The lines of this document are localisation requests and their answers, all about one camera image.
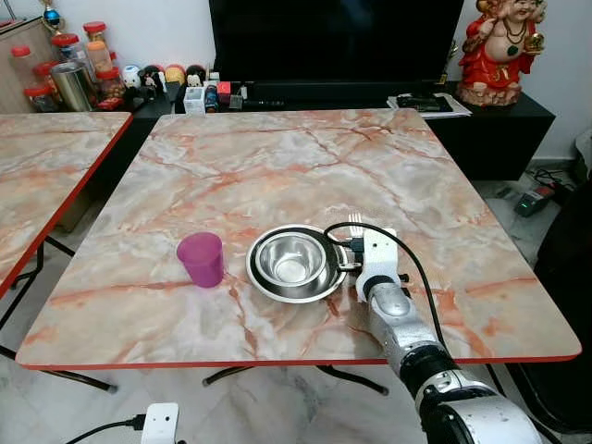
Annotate stainless steel bowl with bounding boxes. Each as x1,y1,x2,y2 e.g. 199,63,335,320
255,232,328,286

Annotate stainless steel plate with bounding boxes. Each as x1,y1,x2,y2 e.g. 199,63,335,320
246,225,349,304

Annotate purple plastic cup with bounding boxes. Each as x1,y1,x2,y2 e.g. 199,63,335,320
177,232,226,289

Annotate stack of papers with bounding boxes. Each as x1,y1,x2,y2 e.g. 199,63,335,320
388,91,474,119

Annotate grey power strip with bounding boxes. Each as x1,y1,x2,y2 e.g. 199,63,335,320
513,185,557,218

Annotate black television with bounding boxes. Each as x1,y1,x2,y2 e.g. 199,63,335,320
209,0,465,86

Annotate black chair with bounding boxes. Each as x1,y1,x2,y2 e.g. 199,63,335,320
507,185,592,436

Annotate small white box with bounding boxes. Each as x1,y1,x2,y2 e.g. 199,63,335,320
183,86,206,115

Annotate black white figurine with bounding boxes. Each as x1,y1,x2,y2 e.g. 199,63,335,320
185,65,207,90

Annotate red laughing Buddha statue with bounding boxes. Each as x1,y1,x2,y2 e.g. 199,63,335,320
457,0,549,107

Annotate yellow pink figurine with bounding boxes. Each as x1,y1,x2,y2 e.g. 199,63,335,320
165,63,187,87

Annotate black round figurine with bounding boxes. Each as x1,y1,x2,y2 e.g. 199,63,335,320
141,65,167,94

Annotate short red-lid jar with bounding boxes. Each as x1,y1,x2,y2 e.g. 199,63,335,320
95,67,127,102

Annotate steel tumbler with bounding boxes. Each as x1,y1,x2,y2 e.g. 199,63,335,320
51,61,96,112

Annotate tall red-lid jar orange snacks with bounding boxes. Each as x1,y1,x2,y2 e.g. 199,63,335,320
83,20,113,71

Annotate low wide red-lid jar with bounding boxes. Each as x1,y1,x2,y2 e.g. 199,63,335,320
25,83,59,114

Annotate clear red-lid jar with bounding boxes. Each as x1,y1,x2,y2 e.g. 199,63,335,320
51,32,85,66

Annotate light brown box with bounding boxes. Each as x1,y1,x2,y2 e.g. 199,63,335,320
0,18,61,115

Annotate slim red-cap bottle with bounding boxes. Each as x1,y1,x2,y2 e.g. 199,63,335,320
9,44,34,90

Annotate blue round ornament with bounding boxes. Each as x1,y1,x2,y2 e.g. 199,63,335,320
42,5,64,30

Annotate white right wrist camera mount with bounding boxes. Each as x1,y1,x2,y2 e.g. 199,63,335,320
356,228,406,299

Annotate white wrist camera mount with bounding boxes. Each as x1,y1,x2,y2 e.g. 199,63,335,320
141,403,179,444
356,228,406,299

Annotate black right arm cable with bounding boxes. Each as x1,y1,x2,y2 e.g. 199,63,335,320
323,221,447,351

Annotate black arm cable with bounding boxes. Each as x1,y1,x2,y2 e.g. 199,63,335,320
63,413,147,444
323,221,447,351

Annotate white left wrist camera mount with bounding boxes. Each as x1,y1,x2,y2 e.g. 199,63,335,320
141,403,179,444

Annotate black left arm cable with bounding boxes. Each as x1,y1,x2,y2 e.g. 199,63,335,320
63,413,147,444

